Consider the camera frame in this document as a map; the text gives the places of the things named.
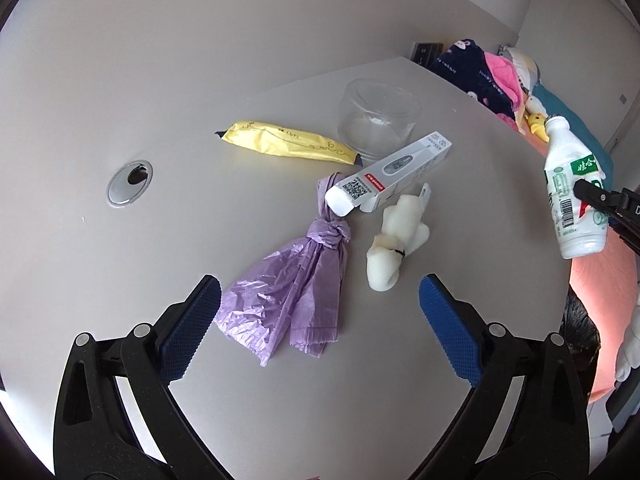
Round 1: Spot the teal bed cover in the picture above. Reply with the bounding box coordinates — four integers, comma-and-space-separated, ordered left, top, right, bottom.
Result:
532, 82, 615, 176

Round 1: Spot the grey and yellow pillow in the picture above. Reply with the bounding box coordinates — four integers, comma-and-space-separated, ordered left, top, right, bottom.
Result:
500, 46, 543, 86

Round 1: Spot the white plush toy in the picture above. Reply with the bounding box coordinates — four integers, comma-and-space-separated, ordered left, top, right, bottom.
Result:
524, 94, 551, 117

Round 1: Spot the black trash bag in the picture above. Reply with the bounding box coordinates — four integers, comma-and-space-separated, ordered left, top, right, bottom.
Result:
559, 292, 601, 401

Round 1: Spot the navy printed blanket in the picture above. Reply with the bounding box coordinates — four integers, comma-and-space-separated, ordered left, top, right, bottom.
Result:
426, 37, 516, 122

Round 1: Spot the white soft cloth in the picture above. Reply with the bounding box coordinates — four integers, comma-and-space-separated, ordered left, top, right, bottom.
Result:
614, 287, 640, 383

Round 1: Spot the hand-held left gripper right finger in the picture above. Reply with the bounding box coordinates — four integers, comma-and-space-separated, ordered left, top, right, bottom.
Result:
410, 274, 591, 480

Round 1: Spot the purple plastic bag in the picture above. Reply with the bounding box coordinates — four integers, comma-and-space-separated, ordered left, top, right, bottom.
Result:
215, 172, 351, 367

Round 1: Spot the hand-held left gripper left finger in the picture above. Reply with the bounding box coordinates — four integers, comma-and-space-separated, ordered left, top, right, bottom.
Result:
52, 275, 222, 480

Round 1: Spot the pink fleece blanket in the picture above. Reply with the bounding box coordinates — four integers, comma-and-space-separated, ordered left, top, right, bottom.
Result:
482, 52, 523, 106

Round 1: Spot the clear plastic cup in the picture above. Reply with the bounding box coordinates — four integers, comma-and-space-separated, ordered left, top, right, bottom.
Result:
337, 78, 422, 157

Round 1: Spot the black wall socket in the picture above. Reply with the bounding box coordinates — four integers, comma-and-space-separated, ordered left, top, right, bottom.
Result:
410, 41, 445, 67

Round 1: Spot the white carton box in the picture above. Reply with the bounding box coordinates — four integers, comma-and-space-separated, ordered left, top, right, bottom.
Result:
325, 132, 453, 218

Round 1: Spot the yellow duck plush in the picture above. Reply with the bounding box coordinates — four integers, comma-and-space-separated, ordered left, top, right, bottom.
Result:
525, 112, 550, 138

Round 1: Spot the yellow snack packet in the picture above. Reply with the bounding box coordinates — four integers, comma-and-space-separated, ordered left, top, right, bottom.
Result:
215, 120, 365, 167

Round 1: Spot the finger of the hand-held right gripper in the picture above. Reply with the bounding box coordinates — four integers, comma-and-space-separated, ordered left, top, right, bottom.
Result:
573, 178, 622, 217

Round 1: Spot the white plastic milk bottle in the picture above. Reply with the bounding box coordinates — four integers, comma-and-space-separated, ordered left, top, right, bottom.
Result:
544, 116, 610, 260

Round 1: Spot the silver desk cable grommet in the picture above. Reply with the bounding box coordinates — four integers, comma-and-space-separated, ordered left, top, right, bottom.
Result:
106, 160, 154, 208

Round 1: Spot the pink bed sheet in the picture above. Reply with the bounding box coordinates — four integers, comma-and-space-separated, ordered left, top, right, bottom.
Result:
520, 130, 640, 403

